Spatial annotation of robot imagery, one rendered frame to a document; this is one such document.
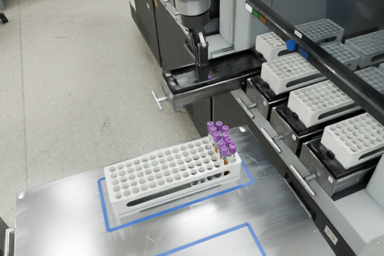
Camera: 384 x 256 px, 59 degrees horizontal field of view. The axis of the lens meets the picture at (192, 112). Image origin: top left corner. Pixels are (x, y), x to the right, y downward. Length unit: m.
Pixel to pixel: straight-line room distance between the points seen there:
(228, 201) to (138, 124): 1.44
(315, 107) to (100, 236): 0.62
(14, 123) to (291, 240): 2.02
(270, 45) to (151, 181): 0.66
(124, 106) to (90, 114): 0.22
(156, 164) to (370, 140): 0.51
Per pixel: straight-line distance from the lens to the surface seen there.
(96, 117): 2.28
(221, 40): 1.46
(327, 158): 0.91
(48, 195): 0.88
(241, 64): 1.19
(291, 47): 0.96
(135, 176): 0.78
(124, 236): 0.77
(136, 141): 2.06
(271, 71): 1.06
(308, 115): 0.95
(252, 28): 1.24
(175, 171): 0.78
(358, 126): 0.95
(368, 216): 0.94
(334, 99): 1.00
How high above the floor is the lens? 1.48
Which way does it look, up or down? 43 degrees down
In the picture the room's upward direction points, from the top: 4 degrees counter-clockwise
